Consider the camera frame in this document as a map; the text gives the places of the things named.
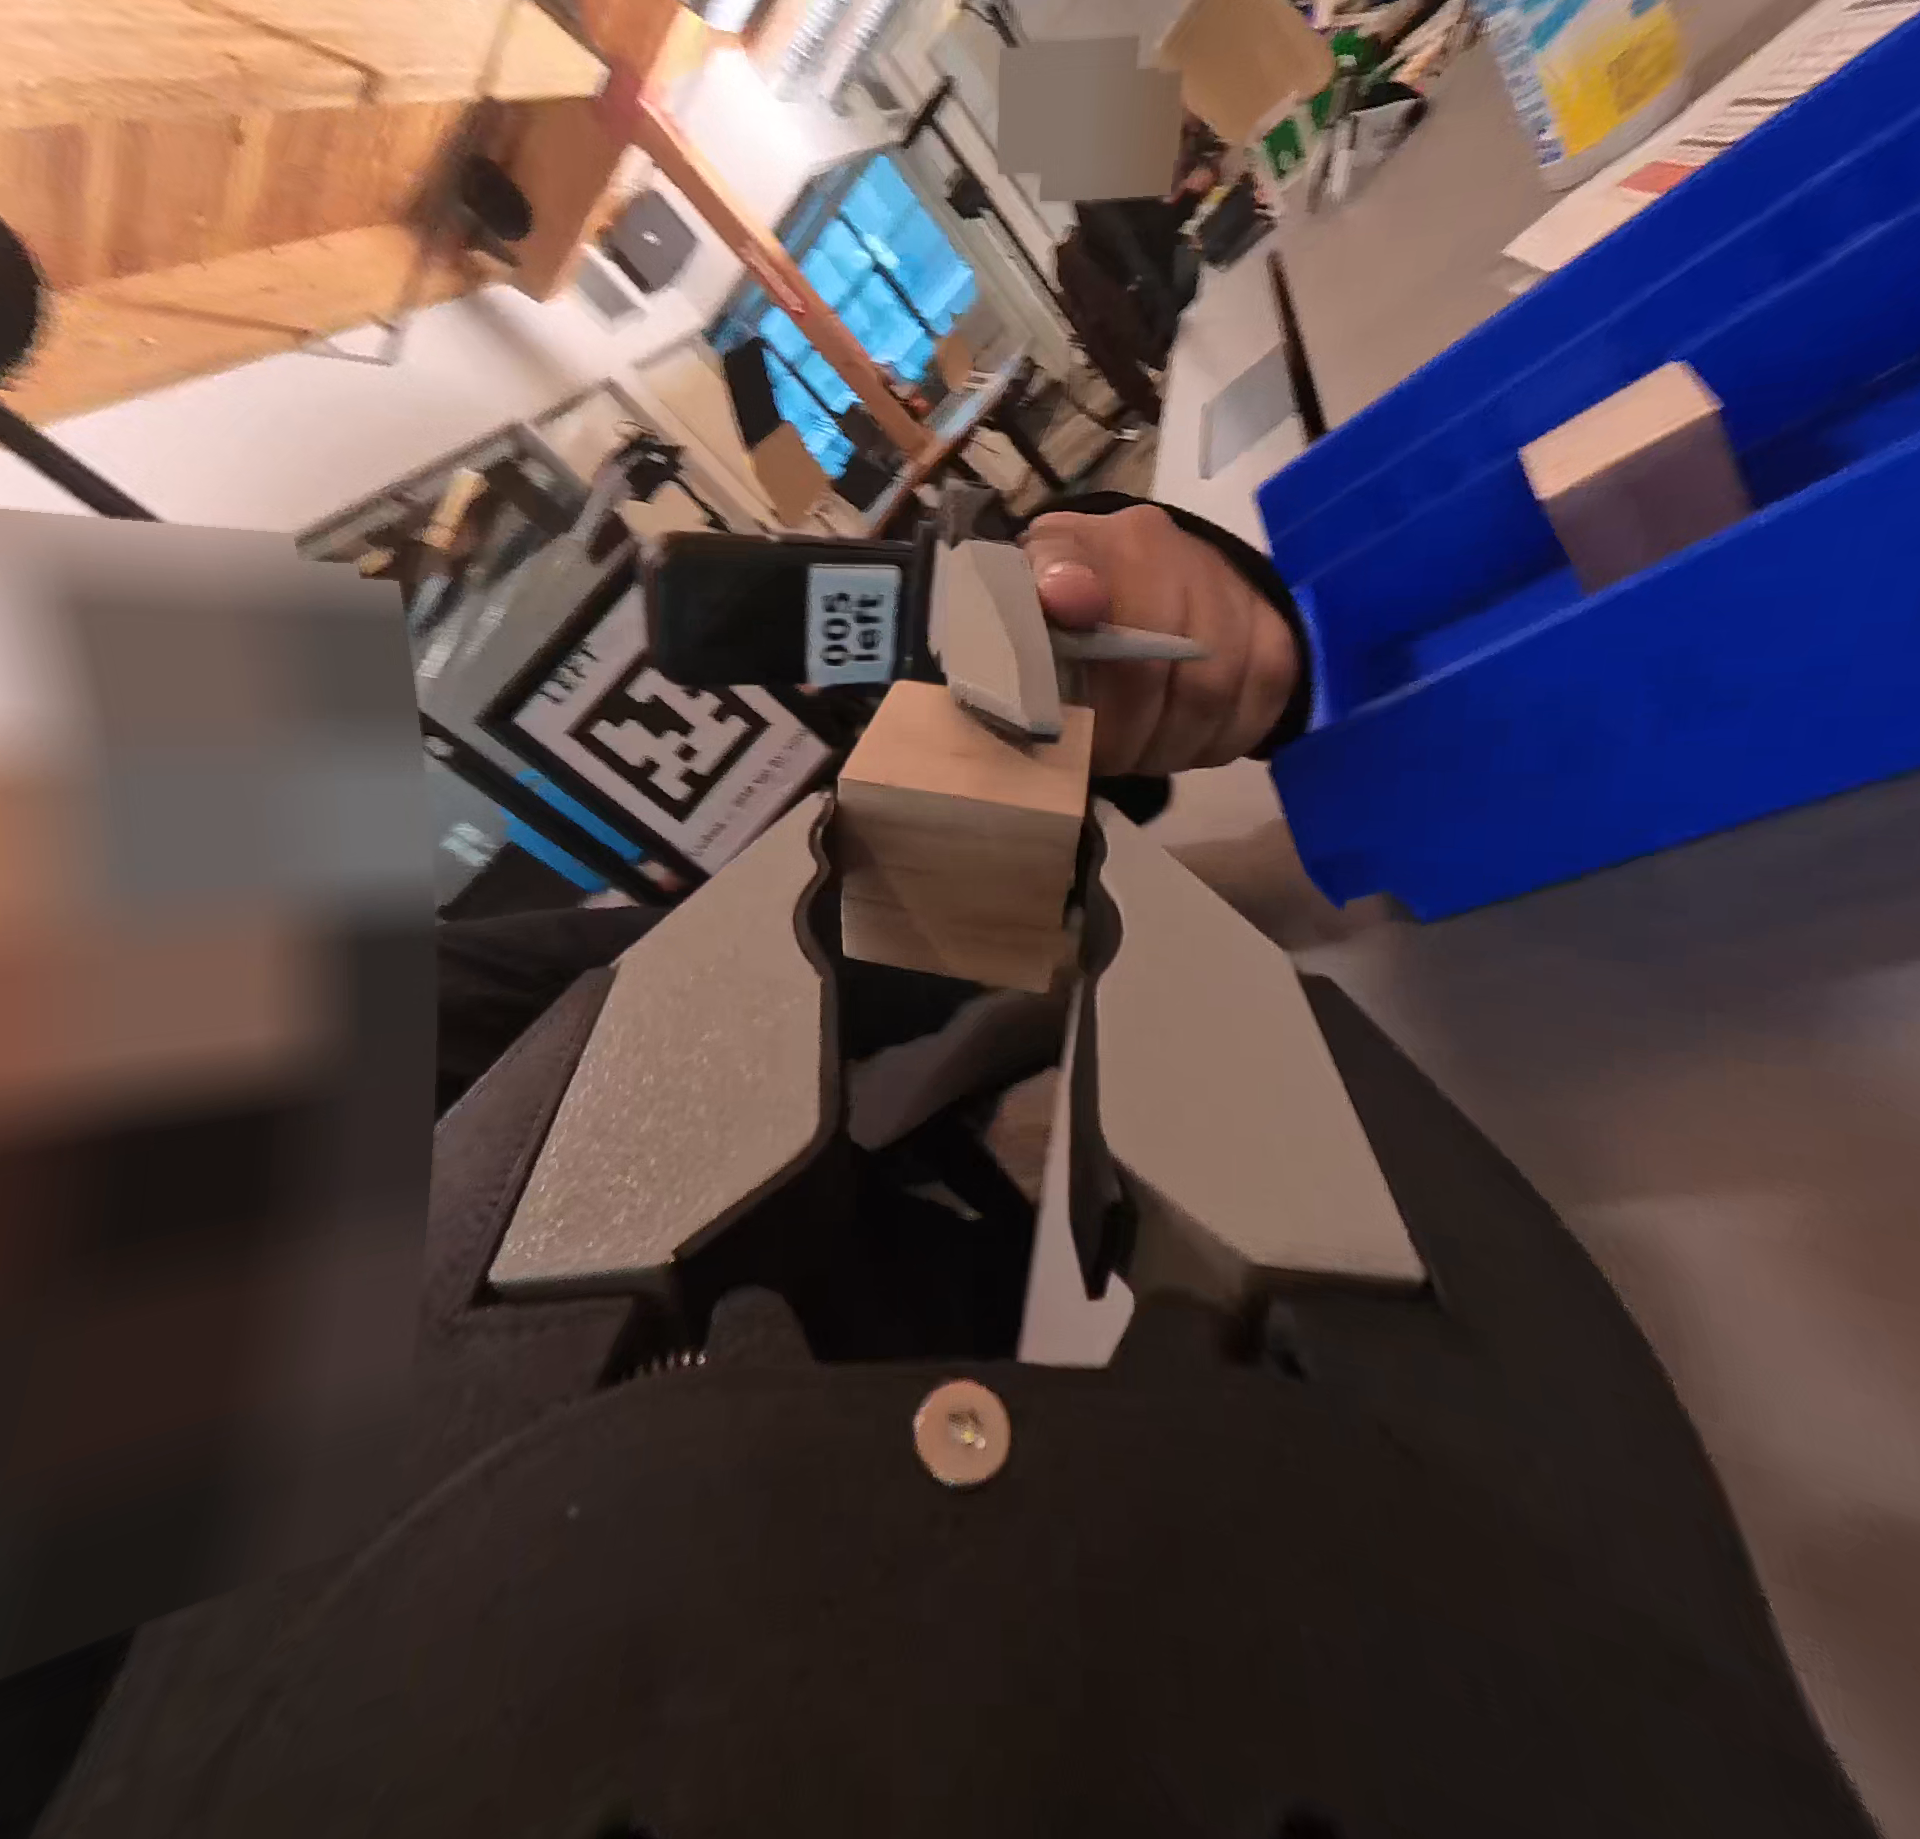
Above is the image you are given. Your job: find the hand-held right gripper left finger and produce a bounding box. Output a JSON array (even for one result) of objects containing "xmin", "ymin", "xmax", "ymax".
[{"xmin": 487, "ymin": 792, "xmax": 842, "ymax": 1296}]

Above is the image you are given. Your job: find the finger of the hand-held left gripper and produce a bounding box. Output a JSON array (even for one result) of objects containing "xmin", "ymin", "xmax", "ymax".
[{"xmin": 929, "ymin": 537, "xmax": 1069, "ymax": 747}]

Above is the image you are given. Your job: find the wipes canister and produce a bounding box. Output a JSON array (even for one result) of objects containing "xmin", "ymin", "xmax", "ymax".
[{"xmin": 1454, "ymin": 0, "xmax": 1691, "ymax": 190}]

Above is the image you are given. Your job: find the medium wooden cube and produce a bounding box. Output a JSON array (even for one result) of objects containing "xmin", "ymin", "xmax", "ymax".
[{"xmin": 839, "ymin": 681, "xmax": 1095, "ymax": 995}]

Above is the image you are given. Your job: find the blue lit window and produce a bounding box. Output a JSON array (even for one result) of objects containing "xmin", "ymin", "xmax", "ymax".
[{"xmin": 706, "ymin": 149, "xmax": 979, "ymax": 456}]

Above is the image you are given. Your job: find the blue plastic bin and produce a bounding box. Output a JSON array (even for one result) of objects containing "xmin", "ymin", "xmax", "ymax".
[{"xmin": 1258, "ymin": 16, "xmax": 1920, "ymax": 923}]

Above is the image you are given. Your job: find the white paper sheet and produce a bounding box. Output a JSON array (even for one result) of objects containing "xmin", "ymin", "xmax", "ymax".
[{"xmin": 1500, "ymin": 0, "xmax": 1920, "ymax": 296}]

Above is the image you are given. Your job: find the large wooden cube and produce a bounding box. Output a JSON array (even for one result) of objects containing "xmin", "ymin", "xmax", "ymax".
[{"xmin": 1519, "ymin": 360, "xmax": 1755, "ymax": 595}]

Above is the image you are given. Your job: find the person's left hand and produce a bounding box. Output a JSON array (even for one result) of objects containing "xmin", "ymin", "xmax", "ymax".
[{"xmin": 1024, "ymin": 503, "xmax": 1305, "ymax": 781}]

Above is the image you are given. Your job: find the black ceiling speaker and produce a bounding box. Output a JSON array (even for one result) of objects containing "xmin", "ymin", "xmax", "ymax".
[{"xmin": 606, "ymin": 189, "xmax": 704, "ymax": 294}]

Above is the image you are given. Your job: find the grey desk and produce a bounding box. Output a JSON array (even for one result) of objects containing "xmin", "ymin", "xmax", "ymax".
[{"xmin": 1021, "ymin": 0, "xmax": 1920, "ymax": 1839}]

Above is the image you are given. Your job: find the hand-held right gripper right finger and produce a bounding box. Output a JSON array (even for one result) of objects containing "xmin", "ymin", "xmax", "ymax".
[{"xmin": 1068, "ymin": 801, "xmax": 1430, "ymax": 1348}]

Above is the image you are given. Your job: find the dark grey desk pad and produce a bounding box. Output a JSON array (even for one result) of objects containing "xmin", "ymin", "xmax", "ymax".
[{"xmin": 1201, "ymin": 353, "xmax": 1295, "ymax": 477}]

